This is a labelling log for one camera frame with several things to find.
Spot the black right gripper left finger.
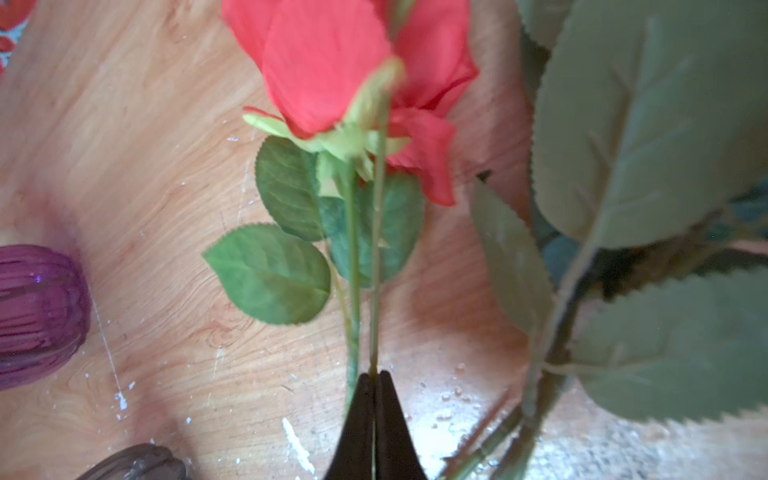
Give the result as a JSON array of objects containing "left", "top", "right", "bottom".
[{"left": 324, "top": 373, "right": 375, "bottom": 480}]

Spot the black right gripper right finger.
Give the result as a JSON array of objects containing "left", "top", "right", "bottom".
[{"left": 376, "top": 371, "right": 427, "bottom": 480}]

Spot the brown ribbed glass vase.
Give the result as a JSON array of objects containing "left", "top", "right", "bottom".
[{"left": 77, "top": 443, "right": 189, "bottom": 480}]

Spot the purple ribbed glass vase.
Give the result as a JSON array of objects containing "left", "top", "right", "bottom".
[{"left": 1, "top": 244, "right": 91, "bottom": 390}]

